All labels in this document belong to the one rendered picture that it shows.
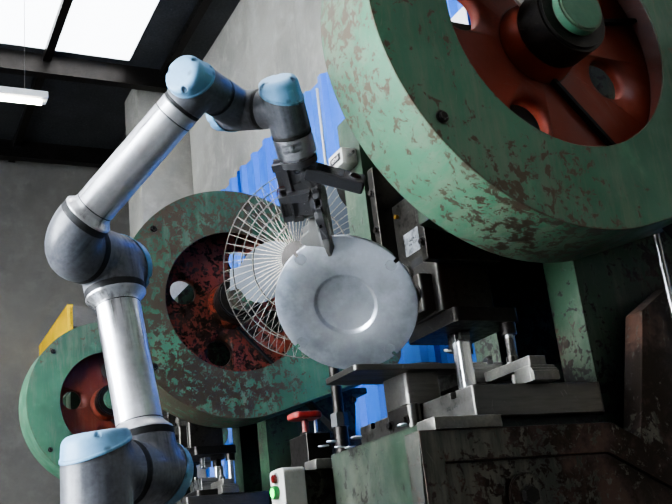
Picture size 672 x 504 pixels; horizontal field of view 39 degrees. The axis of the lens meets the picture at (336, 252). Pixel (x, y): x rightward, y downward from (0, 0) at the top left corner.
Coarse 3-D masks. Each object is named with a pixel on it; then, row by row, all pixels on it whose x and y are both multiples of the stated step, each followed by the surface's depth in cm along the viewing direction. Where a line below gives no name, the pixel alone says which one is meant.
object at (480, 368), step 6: (474, 366) 190; (480, 366) 191; (486, 366) 191; (492, 366) 192; (498, 366) 192; (480, 372) 190; (444, 378) 196; (450, 378) 194; (456, 378) 192; (480, 378) 190; (444, 384) 196; (450, 384) 194; (456, 384) 192
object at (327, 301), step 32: (320, 256) 186; (352, 256) 184; (384, 256) 183; (288, 288) 189; (320, 288) 188; (352, 288) 187; (384, 288) 185; (288, 320) 192; (320, 320) 190; (352, 320) 190; (384, 320) 188; (416, 320) 187; (320, 352) 193; (352, 352) 191; (384, 352) 190
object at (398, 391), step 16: (352, 368) 179; (368, 368) 180; (384, 368) 181; (400, 368) 183; (416, 368) 184; (432, 368) 186; (448, 368) 188; (336, 384) 190; (352, 384) 192; (368, 384) 194; (384, 384) 192; (400, 384) 187; (416, 384) 185; (432, 384) 187; (400, 400) 186; (416, 400) 184; (400, 416) 186; (416, 416) 183
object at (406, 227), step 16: (400, 208) 209; (400, 224) 208; (416, 224) 202; (400, 240) 208; (416, 240) 202; (400, 256) 208; (416, 256) 202; (416, 272) 201; (432, 272) 196; (448, 272) 195; (464, 272) 197; (480, 272) 199; (416, 288) 195; (432, 288) 195; (448, 288) 194; (464, 288) 195; (480, 288) 197; (432, 304) 194; (448, 304) 192; (464, 304) 194; (480, 304) 196
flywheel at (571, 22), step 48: (480, 0) 179; (528, 0) 173; (576, 0) 171; (624, 0) 197; (480, 48) 175; (528, 48) 174; (576, 48) 170; (624, 48) 193; (528, 96) 176; (576, 96) 182; (624, 96) 188
